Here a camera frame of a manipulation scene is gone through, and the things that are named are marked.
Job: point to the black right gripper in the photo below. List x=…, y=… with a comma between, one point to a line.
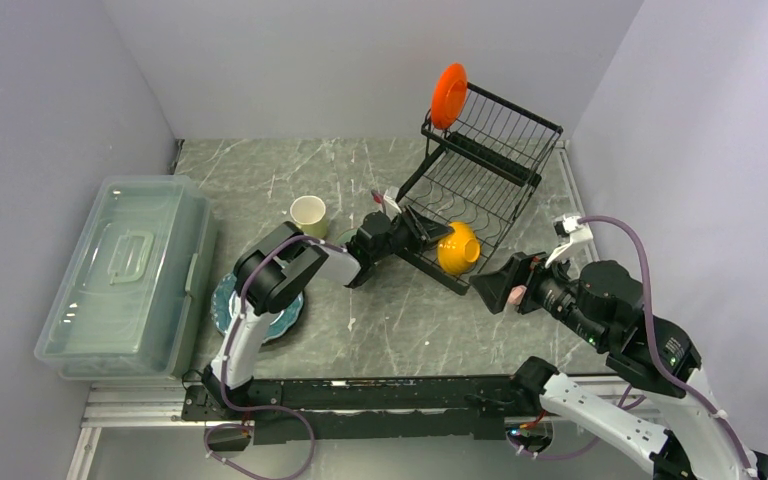
x=494, y=285

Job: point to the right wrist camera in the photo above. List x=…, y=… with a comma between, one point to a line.
x=573, y=236

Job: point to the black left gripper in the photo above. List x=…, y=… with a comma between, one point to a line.
x=422, y=229

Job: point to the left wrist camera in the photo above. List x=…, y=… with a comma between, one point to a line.
x=387, y=201

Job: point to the yellow ribbed bowl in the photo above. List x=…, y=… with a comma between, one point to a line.
x=459, y=251

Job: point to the black wire dish rack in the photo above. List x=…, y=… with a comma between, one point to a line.
x=482, y=171

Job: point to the clear plastic storage box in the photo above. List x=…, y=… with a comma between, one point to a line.
x=130, y=301

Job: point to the light green ceramic bowl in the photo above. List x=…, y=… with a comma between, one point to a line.
x=346, y=236

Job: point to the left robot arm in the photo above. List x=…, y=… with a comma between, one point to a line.
x=271, y=275

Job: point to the pink mug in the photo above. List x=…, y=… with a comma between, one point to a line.
x=517, y=295

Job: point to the pale yellow mug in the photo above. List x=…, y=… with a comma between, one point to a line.
x=309, y=214

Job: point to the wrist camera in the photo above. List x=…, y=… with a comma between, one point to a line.
x=387, y=201
x=573, y=236

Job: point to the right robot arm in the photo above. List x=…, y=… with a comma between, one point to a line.
x=604, y=306

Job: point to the orange plate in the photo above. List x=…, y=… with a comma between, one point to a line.
x=449, y=96

